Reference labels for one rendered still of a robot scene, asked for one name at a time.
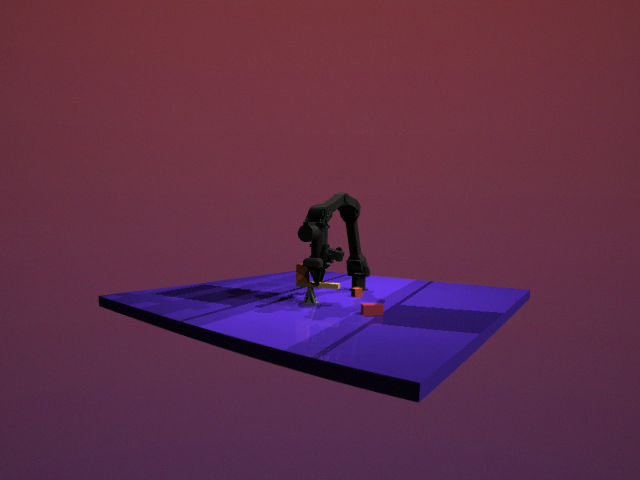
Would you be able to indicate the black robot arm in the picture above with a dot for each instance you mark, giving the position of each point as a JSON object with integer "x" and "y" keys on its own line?
{"x": 315, "y": 228}

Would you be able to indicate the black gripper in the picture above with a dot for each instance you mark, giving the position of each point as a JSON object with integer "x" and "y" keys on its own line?
{"x": 315, "y": 263}

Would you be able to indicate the small red block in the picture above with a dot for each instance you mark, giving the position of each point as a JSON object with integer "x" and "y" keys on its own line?
{"x": 372, "y": 309}

